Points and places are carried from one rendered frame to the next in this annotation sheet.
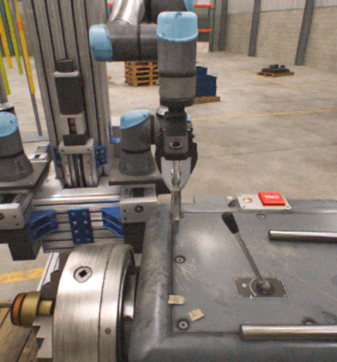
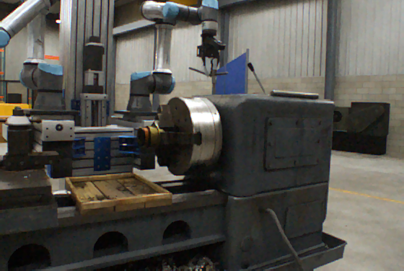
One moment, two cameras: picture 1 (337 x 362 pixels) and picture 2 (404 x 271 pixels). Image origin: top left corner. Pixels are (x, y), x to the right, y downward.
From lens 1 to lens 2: 1.12 m
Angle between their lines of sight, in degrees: 39
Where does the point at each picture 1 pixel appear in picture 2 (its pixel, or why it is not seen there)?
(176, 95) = (213, 28)
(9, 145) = (59, 82)
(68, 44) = (94, 29)
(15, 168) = (60, 101)
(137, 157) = (144, 99)
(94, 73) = (108, 49)
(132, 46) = (186, 11)
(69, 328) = (198, 112)
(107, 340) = (216, 117)
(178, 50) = (214, 11)
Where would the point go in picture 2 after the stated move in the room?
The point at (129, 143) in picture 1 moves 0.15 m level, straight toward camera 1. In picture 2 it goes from (140, 89) to (154, 88)
